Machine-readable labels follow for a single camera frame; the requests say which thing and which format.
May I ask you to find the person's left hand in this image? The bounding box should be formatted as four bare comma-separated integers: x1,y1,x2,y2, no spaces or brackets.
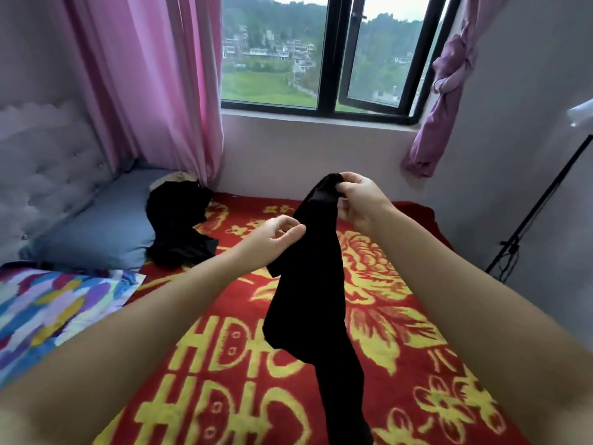
232,214,308,274

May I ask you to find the white bed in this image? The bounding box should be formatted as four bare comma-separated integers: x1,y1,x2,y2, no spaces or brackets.
0,99,531,445

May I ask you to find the person's left forearm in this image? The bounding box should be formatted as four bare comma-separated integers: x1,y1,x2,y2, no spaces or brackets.
0,247,265,445

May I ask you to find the red bedsheet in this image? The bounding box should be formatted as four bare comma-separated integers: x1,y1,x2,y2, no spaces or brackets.
91,192,531,445

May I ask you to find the wide pink curtain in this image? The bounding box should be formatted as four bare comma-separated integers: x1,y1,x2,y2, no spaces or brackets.
60,0,226,186

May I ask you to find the grey pillow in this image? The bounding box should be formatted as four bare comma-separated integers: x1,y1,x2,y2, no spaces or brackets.
28,166,182,273

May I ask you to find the white tufted headboard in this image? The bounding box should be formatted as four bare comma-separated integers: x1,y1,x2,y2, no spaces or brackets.
0,99,114,267

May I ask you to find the person's right forearm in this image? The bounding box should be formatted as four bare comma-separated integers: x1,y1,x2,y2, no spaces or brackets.
371,210,593,445

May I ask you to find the tied pink curtain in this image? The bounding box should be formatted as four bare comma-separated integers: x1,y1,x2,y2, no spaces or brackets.
401,0,511,180

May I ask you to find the person's right hand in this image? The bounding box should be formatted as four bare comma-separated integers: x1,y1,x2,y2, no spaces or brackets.
335,171,400,239

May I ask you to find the small black garment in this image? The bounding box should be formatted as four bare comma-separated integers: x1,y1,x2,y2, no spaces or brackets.
262,173,376,445

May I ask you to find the black framed window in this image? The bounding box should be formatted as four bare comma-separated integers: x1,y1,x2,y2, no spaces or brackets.
221,0,465,126

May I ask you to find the colourful patterned pillow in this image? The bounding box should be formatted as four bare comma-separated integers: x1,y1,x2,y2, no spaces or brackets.
0,264,146,388

